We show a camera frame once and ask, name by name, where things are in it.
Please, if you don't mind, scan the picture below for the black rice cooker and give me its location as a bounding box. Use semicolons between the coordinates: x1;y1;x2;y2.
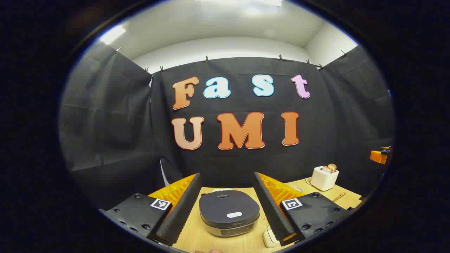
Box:
199;190;261;237

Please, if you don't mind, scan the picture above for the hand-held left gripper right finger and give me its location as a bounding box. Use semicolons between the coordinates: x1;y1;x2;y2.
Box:
253;171;352;246

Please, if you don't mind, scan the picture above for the black backdrop cloth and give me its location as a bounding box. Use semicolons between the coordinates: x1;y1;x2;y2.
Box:
59;41;395;211

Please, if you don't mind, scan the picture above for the white toaster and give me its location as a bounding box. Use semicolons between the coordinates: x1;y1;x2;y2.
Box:
310;166;340;191

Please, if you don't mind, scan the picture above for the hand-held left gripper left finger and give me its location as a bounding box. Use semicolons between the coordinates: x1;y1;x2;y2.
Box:
99;173;203;246

